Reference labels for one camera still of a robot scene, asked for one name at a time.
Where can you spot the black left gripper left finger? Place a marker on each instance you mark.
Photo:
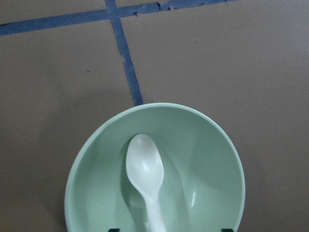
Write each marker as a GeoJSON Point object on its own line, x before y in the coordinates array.
{"type": "Point", "coordinates": [114, 230]}

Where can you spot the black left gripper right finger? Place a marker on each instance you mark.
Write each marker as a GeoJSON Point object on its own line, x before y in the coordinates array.
{"type": "Point", "coordinates": [227, 230]}

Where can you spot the green bowl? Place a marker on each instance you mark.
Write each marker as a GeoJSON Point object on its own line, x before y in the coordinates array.
{"type": "Point", "coordinates": [203, 188]}

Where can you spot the white plastic spoon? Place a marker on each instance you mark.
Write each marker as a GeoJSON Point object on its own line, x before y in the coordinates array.
{"type": "Point", "coordinates": [145, 171]}

